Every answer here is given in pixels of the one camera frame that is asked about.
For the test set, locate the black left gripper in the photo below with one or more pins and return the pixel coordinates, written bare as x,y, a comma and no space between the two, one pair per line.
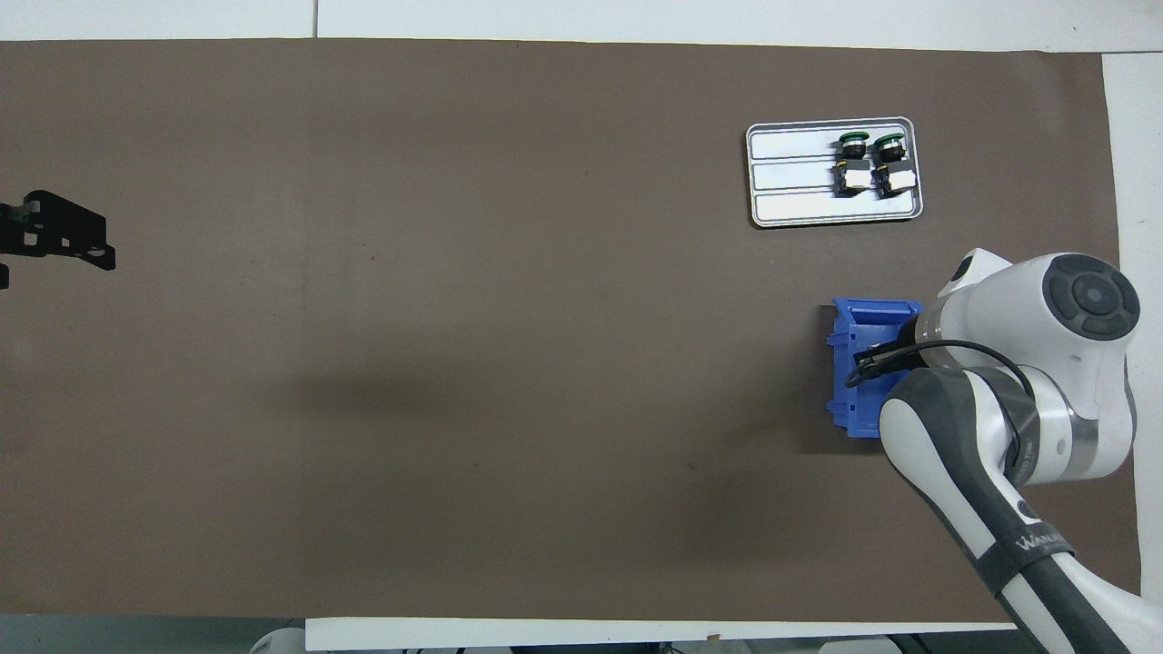
9,232

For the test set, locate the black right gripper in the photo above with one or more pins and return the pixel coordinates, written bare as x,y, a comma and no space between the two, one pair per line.
886,361

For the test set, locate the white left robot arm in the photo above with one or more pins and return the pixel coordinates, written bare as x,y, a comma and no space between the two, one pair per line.
277,643

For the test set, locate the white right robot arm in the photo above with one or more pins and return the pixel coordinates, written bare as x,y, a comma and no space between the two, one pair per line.
999,300

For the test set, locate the blue plastic bin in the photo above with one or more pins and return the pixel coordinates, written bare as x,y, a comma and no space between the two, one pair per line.
854,404

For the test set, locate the silver metal tray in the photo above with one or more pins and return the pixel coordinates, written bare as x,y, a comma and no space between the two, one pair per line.
790,191

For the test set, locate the brown table mat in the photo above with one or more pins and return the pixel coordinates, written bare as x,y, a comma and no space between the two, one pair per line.
454,363

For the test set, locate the green push button switch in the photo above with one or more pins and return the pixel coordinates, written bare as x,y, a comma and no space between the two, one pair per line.
852,171
892,171

